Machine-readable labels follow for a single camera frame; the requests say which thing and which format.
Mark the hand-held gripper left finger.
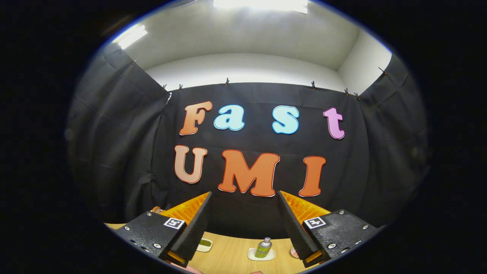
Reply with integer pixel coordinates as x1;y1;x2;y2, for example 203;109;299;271
112;191;213;268

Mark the green label soda bottle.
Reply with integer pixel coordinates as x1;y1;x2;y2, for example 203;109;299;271
255;237;272;259

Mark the row of black clips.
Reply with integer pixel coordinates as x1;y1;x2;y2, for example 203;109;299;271
132;58;388;100

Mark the ceiling light panel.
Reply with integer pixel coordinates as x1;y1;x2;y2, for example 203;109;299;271
213;0;309;15
114;25;148;50

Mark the pink plate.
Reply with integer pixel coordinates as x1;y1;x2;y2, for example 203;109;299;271
167;261;202;274

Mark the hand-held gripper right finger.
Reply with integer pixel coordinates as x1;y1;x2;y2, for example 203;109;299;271
277;191;384;268

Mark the white square coaster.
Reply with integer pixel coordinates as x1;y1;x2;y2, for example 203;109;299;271
247;247;276;261

